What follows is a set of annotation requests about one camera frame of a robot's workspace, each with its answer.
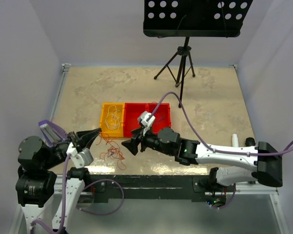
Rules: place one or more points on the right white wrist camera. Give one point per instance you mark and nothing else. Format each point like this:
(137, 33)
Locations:
(146, 120)

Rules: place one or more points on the white cylinder post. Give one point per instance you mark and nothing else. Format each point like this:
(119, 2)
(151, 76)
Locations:
(235, 140)

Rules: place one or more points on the aluminium left rail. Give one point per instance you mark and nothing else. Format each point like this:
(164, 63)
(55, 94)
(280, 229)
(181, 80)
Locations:
(65, 71)

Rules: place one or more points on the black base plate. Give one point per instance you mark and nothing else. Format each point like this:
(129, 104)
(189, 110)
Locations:
(114, 193)

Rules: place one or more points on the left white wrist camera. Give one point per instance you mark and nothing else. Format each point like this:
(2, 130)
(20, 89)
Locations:
(81, 159)

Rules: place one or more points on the purple holder block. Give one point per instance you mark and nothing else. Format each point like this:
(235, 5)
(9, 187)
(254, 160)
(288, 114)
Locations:
(52, 133)

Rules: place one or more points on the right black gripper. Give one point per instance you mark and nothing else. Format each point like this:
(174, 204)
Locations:
(132, 145)

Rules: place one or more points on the aluminium rail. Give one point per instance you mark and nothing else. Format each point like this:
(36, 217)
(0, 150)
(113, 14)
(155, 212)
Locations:
(65, 71)
(258, 189)

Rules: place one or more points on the aluminium front rail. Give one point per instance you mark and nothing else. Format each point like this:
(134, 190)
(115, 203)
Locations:
(258, 189)

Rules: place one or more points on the black cylinder post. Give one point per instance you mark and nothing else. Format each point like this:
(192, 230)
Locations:
(250, 142)

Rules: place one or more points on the yellow plastic bin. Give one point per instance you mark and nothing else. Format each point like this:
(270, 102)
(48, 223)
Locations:
(112, 119)

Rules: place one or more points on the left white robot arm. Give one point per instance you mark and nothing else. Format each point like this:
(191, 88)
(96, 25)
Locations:
(35, 185)

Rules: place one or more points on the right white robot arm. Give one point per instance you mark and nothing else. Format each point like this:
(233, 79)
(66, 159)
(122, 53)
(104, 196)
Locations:
(259, 163)

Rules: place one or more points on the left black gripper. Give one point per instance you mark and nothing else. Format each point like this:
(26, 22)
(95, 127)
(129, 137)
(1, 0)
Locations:
(83, 137)

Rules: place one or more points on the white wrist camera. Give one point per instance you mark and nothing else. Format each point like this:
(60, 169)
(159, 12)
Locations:
(146, 120)
(81, 159)

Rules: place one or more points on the red double compartment bin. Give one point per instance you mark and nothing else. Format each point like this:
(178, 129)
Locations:
(133, 111)

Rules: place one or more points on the black music stand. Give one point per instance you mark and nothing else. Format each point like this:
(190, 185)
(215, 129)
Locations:
(193, 18)

